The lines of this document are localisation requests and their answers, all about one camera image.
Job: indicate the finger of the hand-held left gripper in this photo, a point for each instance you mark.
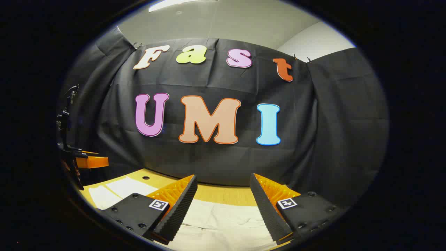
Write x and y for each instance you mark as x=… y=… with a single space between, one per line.
x=92 y=162

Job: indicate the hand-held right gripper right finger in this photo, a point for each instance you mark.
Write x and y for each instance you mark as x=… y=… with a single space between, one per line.
x=266 y=209

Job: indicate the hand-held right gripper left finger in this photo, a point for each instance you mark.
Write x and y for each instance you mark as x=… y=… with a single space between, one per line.
x=179 y=209

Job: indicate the white jeans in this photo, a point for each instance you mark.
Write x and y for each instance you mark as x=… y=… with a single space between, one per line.
x=223 y=226

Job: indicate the black backdrop cloth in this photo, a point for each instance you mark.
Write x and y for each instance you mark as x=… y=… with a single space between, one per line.
x=313 y=139

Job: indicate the ceiling light panel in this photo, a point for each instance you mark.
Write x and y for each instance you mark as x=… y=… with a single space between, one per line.
x=170 y=4

